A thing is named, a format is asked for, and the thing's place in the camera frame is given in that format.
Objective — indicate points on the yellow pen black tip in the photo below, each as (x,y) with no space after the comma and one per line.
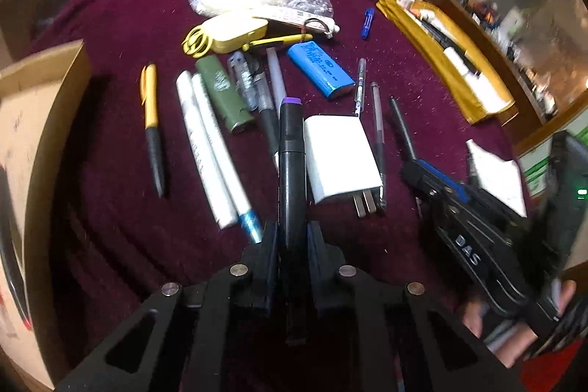
(275,41)

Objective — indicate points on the person's right hand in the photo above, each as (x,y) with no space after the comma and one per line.
(514,341)

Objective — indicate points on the clear blue gel pen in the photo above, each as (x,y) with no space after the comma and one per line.
(241,79)

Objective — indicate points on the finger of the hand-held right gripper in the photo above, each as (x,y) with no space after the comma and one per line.
(422,189)
(443,180)

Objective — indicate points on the cardboard box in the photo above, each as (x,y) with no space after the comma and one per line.
(27,135)

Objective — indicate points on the white marker blue tip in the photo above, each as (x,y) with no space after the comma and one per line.
(221,148)

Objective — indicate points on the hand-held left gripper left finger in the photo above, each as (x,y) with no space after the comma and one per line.
(271,256)

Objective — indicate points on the yellow black ballpoint pen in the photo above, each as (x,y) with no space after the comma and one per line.
(150,107)

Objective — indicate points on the green white carton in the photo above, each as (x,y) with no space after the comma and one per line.
(537,167)

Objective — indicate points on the translucent white brush pen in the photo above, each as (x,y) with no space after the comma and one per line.
(277,75)

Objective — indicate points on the wooden display cabinet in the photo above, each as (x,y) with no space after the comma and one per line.
(519,6)

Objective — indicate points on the blue battery pack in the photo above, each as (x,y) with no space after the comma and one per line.
(321,68)

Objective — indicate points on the white paper note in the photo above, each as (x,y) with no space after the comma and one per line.
(498,176)

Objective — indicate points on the black marker purple cap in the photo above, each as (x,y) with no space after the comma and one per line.
(291,171)

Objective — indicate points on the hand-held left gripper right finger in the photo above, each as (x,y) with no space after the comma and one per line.
(316,254)

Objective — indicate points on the black clear-barrel pen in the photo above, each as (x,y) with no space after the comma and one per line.
(267,121)

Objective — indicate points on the yellow case with scissors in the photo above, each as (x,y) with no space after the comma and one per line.
(234,34)

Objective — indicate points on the white charger adapter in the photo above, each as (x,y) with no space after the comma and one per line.
(340,158)

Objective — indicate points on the slim black pen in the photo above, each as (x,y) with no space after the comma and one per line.
(402,125)

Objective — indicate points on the white paper-wrapped marker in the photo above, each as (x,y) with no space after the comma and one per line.
(202,153)

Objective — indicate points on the white stick tube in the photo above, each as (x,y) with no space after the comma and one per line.
(459,62)

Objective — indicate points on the crumpled clear plastic bag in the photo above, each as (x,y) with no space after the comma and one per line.
(312,4)

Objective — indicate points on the maroon tablecloth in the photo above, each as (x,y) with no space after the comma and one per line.
(115,29)

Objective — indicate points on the green lighter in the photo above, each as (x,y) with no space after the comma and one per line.
(221,93)

